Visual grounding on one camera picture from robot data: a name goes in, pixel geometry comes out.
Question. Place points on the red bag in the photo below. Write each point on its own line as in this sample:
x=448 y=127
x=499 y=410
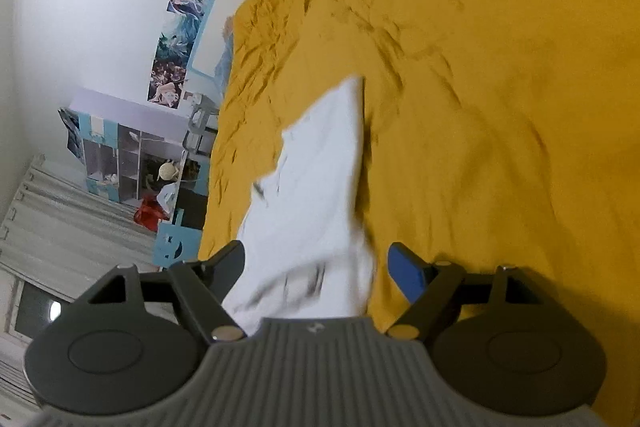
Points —
x=147 y=214

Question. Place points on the grey chair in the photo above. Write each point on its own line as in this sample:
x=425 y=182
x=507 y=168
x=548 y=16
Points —
x=195 y=142
x=202 y=112

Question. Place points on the blue pillow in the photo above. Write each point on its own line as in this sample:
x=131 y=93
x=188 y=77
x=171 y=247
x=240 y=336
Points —
x=226 y=62

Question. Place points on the white plastic bag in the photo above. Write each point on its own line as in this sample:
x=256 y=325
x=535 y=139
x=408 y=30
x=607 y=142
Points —
x=166 y=196

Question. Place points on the white printed sweatshirt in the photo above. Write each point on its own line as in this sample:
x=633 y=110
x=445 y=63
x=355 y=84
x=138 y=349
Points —
x=310 y=187

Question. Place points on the grey curtain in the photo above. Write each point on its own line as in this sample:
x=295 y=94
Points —
x=60 y=217

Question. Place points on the blue chair with face cutout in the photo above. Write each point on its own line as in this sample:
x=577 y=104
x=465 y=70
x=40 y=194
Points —
x=175 y=242

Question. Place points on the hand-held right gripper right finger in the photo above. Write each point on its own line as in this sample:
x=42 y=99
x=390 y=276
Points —
x=407 y=274

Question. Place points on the white cubby shelf unit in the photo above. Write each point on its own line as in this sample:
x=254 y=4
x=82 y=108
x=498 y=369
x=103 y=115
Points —
x=125 y=147

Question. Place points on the anime wall poster strip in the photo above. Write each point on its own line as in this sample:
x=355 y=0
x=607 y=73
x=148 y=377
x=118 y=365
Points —
x=185 y=27

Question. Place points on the yellow quilted blanket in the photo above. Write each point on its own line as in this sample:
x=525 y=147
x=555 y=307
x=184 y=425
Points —
x=475 y=107

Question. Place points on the small poster on shelf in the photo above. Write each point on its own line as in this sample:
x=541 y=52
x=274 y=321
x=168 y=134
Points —
x=70 y=132

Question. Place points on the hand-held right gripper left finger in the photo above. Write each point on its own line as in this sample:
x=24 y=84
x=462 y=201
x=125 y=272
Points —
x=227 y=264

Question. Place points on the window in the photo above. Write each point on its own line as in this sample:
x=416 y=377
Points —
x=30 y=312

